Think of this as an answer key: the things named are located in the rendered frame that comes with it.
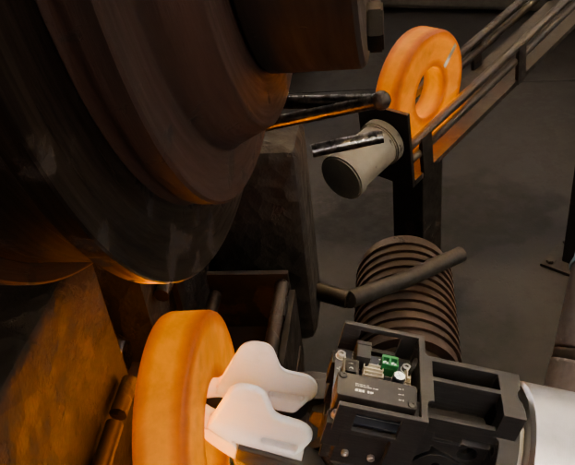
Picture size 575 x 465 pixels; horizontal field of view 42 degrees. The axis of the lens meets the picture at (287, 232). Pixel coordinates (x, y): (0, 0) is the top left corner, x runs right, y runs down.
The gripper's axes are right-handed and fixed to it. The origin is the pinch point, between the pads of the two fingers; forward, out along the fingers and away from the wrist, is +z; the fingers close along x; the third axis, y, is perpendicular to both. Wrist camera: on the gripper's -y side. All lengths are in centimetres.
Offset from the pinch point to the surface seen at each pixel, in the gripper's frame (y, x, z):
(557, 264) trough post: -59, -109, -67
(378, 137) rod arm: 14.1, -15.2, -8.9
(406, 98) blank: 0, -52, -15
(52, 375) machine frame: 5.6, 4.2, 7.5
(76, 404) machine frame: 2.0, 3.1, 6.5
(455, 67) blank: 2, -61, -21
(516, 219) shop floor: -61, -128, -61
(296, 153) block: 4.0, -27.8, -3.5
